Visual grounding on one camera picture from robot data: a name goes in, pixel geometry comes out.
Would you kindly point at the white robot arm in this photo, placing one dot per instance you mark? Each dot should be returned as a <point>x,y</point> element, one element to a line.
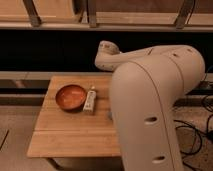
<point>144,86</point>

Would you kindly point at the orange ceramic bowl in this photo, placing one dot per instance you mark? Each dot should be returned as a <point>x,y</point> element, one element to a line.
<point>71,97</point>

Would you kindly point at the white tube with cap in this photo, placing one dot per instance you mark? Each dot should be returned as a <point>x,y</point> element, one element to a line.
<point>90,101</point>

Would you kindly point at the wooden table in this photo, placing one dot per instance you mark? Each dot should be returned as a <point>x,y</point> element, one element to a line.
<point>64,134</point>

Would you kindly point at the wooden shelf frame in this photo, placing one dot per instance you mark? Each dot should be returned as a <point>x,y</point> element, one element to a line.
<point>111,15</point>

